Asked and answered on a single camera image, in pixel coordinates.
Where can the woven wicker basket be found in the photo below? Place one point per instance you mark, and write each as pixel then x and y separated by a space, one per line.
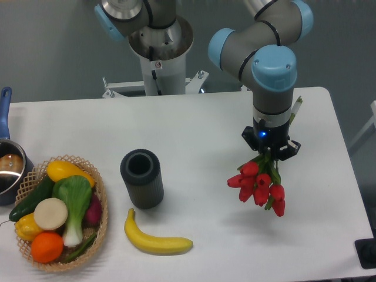
pixel 95 232

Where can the yellow banana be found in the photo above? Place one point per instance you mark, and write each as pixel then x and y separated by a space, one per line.
pixel 161 246

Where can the beige round slice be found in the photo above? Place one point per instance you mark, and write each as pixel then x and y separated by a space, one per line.
pixel 50 214

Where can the black device at table edge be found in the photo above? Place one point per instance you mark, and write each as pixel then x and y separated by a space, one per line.
pixel 366 252

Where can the yellow lemon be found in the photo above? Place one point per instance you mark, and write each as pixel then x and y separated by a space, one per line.
pixel 27 228

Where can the purple red vegetable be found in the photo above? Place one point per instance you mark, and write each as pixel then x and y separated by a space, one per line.
pixel 94 212

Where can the orange fruit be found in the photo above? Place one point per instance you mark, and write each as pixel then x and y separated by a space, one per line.
pixel 46 247

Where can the blue handled saucepan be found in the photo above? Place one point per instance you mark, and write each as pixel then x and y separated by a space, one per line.
pixel 15 165

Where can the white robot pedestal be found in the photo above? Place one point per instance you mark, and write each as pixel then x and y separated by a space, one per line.
pixel 162 56

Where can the white frame at right edge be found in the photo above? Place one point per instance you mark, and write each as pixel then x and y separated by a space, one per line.
pixel 366 131

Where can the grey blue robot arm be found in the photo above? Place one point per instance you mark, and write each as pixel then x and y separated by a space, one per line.
pixel 259 57

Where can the red tulip bouquet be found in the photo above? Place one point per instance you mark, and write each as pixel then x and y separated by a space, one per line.
pixel 260 178

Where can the green cucumber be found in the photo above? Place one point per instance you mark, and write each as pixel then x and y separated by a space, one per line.
pixel 28 205

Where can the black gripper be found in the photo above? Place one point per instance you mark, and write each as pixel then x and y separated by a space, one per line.
pixel 260 137

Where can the dark grey ribbed vase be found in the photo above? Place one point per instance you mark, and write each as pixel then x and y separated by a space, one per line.
pixel 141 172

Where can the yellow squash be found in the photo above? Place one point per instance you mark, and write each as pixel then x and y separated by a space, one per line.
pixel 59 169

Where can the green bok choy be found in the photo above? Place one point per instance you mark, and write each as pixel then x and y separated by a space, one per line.
pixel 76 193

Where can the green bean pod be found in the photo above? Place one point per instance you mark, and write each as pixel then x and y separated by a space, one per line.
pixel 80 250

